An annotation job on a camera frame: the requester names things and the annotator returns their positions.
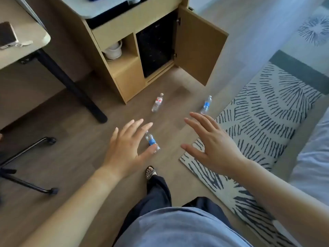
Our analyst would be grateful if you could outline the person's right hand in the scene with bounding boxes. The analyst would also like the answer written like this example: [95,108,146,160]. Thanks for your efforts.
[181,112,248,178]

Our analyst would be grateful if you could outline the person's left hand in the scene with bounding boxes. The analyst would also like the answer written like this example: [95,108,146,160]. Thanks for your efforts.
[99,119,161,179]

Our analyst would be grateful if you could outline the person's left forearm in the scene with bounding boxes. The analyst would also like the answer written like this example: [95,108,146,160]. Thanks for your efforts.
[19,167,124,247]

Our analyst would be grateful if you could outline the person's right forearm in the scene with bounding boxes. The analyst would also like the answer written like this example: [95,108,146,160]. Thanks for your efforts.
[231,158,329,247]

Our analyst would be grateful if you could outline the blue label water bottle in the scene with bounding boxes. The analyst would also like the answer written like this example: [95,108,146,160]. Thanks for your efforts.
[200,95,213,115]
[144,131,161,154]

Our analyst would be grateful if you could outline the black woven sandal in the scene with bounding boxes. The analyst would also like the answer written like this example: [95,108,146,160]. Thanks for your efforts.
[145,166,157,181]

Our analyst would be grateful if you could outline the red label water bottle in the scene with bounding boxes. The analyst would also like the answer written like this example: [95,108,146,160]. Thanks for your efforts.
[151,93,164,113]

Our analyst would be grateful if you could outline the dark trousers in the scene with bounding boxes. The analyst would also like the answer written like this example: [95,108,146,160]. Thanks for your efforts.
[113,175,233,247]

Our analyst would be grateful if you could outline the patterned white and blue rug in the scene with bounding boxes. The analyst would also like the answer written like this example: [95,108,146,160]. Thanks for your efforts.
[179,0,329,247]

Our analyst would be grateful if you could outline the black desk leg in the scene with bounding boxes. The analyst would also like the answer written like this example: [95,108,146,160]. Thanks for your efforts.
[19,49,108,124]

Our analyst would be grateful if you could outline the wooden cabinet door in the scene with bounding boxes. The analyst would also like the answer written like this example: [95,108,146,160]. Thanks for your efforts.
[174,5,229,87]

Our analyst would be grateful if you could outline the grey blue shirt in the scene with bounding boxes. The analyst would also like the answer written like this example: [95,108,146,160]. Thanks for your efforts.
[114,207,254,247]

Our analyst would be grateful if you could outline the white kettle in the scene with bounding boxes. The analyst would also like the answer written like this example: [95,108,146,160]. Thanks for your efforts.
[102,40,123,60]

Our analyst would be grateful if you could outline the black mini fridge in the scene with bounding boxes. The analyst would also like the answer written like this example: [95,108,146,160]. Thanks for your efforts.
[135,12,178,78]

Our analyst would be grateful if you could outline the wooden cabinet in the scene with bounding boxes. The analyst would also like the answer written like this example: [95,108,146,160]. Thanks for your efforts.
[58,0,229,104]

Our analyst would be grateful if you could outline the black chair base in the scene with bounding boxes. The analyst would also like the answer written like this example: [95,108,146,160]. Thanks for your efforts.
[0,137,60,196]

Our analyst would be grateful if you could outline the beige desk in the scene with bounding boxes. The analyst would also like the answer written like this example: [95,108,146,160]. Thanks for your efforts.
[0,0,51,70]

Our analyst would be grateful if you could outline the smartphone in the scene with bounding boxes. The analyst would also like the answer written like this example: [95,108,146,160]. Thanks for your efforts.
[0,21,19,51]

